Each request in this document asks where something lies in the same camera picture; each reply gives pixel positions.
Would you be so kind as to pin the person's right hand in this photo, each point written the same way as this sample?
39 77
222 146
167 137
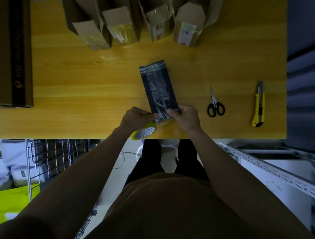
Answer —
187 119

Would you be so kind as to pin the person's left hand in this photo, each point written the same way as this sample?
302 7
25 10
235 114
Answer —
135 119

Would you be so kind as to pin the yellow tape roll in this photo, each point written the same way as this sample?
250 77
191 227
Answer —
144 131

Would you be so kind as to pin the black cardboard box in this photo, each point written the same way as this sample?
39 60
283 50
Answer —
158 88

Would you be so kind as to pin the brown box with white label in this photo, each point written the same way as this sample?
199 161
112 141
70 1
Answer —
189 24

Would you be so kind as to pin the small carton yellow tape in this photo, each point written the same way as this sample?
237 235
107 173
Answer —
120 24

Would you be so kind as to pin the small carton red label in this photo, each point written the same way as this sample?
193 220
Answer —
157 22

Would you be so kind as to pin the person's right forearm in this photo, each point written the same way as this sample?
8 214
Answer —
251 187

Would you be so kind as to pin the person's left forearm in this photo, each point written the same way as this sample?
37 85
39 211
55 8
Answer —
66 187

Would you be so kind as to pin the person's black trousers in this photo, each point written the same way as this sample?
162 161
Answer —
152 162

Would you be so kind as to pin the person's brown shirt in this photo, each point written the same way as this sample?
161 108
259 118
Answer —
167 209

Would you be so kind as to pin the yellow utility knife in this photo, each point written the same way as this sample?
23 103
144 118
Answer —
259 108

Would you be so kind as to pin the white metal rack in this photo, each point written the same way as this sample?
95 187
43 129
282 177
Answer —
278 177

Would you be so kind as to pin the grey pleated curtain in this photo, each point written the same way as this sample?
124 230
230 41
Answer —
300 93

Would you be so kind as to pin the large flat brown carton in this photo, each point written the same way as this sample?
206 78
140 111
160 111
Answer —
14 54

